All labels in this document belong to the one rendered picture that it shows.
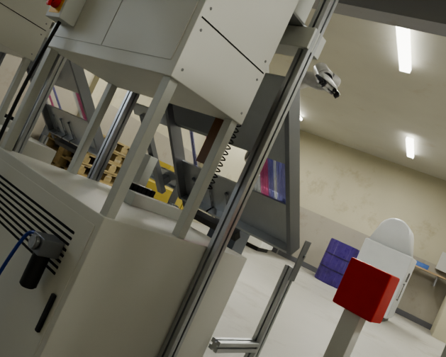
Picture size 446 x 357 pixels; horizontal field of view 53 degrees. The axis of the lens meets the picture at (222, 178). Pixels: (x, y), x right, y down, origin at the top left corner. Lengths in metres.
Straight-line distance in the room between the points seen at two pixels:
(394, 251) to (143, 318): 6.61
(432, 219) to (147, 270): 9.83
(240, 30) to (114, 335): 0.90
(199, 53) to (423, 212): 9.90
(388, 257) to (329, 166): 4.08
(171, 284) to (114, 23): 0.79
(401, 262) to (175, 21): 6.83
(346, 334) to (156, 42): 1.05
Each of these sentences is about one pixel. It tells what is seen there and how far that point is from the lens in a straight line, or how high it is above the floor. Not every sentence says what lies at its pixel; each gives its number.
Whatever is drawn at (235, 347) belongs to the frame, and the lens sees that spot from 1.76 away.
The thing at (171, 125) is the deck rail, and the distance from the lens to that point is 2.06.
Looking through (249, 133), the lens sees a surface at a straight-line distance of 1.74.
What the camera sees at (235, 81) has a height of 1.09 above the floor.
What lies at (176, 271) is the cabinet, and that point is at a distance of 1.36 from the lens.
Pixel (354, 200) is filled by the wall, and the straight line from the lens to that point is 10.99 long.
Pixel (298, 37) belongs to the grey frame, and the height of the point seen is 1.34.
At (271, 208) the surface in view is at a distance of 1.83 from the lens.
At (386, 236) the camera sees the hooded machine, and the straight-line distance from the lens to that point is 7.83.
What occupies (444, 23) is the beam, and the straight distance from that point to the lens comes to 4.22.
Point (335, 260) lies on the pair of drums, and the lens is 9.53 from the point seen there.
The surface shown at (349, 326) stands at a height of 0.58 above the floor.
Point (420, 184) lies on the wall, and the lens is 10.97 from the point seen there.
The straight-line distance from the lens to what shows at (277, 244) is 1.87.
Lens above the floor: 0.79
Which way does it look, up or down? 2 degrees up
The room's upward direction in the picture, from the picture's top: 25 degrees clockwise
